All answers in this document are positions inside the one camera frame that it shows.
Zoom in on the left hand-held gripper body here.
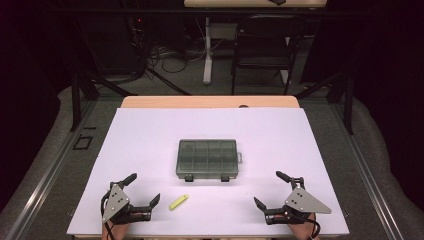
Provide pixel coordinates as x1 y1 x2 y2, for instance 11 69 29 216
100 181 153 225

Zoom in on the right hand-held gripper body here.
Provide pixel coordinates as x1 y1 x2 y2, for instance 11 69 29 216
264 176 333 226

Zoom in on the grey transparent compartment box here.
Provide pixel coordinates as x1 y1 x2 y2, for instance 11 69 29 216
175 138 243 183

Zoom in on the person's right hand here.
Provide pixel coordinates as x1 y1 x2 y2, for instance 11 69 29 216
287 213 321 240

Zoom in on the person's left hand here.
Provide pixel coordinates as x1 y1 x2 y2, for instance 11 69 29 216
101 221 130 240

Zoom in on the small yellow stick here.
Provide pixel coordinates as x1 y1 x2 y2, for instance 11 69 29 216
168 194 190 212

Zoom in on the white table mat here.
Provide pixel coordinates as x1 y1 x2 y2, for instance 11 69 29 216
66 107 350 238

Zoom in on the black metal stand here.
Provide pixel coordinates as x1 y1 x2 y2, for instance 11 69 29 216
69 63 138 133
294 71 355 136

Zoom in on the black folding chair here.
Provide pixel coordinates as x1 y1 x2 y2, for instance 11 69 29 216
230 14 308 96

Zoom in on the white desk leg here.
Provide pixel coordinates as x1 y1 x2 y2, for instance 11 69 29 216
202 16 214 85

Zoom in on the dark equipment rack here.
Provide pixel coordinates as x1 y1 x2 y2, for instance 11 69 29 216
123 0 151 68

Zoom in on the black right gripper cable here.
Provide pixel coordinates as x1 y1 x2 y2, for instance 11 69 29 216
309 215 322 240

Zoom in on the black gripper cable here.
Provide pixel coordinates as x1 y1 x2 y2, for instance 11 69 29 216
309 215 322 240
99 191 116 240

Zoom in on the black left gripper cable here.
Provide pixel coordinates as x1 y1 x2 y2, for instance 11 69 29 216
99 191 116 240

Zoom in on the aluminium floor rail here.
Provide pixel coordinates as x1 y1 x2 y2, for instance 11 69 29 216
329 99 406 240
6 99 98 240

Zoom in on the bundle of floor cables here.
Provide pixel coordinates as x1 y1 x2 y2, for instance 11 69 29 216
146 43 204 74

